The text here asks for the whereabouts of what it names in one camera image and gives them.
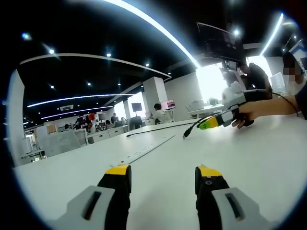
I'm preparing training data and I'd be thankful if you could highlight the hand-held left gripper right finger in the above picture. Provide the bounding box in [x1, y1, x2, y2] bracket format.
[195, 165, 276, 230]

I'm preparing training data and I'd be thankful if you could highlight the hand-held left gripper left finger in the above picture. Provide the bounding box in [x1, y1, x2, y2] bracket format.
[51, 164, 132, 230]

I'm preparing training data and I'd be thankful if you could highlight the black data cable with USB plug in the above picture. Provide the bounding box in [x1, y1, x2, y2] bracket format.
[126, 114, 225, 140]

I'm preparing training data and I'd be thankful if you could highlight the white desk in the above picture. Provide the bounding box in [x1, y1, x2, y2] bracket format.
[13, 115, 307, 230]

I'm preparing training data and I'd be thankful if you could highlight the desk monitor with pink picture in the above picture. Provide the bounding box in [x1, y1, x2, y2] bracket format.
[160, 99, 176, 111]

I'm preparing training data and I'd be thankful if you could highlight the person's right hand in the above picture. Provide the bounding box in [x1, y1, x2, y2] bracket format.
[231, 89, 273, 130]

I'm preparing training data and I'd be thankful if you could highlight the hanging dark screen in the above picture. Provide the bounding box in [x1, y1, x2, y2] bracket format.
[197, 22, 245, 63]

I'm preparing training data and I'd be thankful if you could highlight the white mesh office chair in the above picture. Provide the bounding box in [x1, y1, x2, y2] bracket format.
[41, 130, 82, 158]

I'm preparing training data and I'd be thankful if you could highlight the thin black wrist wire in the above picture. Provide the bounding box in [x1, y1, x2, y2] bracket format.
[270, 92, 300, 118]

